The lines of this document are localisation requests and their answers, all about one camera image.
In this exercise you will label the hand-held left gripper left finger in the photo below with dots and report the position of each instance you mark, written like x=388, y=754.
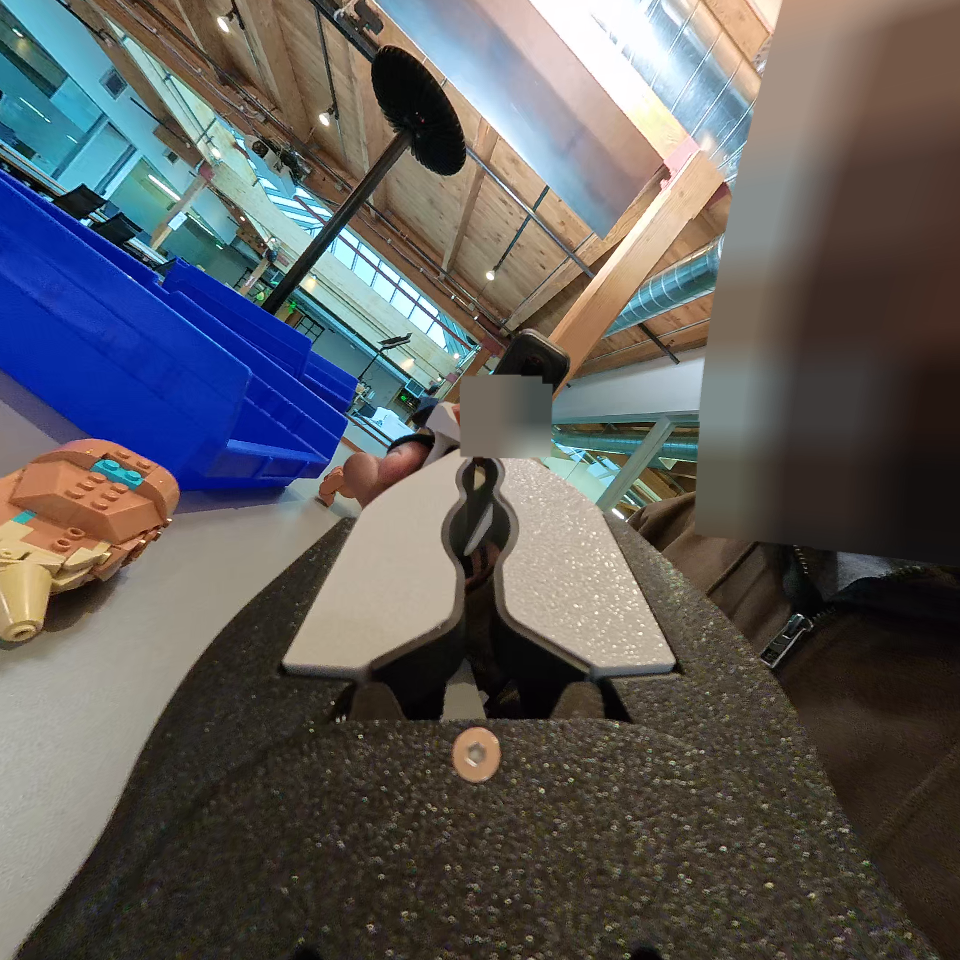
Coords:
x=382, y=585

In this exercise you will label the grey desk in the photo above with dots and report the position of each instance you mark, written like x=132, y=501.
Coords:
x=112, y=712

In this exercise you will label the silver ventilation duct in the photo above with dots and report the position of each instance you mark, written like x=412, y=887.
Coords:
x=667, y=289
x=697, y=75

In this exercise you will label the black light stand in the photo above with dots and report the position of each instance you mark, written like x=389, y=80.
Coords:
x=395, y=341

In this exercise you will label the orange brick model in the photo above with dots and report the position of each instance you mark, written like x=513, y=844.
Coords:
x=90, y=495

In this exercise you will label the small orange brick part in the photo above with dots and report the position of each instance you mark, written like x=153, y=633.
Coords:
x=335, y=486

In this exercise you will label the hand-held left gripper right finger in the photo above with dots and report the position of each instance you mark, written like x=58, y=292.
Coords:
x=577, y=592

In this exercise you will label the person's right hand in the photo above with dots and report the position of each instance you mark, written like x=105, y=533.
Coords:
x=390, y=472

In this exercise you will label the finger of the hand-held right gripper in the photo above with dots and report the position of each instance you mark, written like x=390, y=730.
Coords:
x=481, y=531
x=446, y=431

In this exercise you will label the black floor lamp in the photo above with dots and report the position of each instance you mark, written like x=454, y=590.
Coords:
x=416, y=112

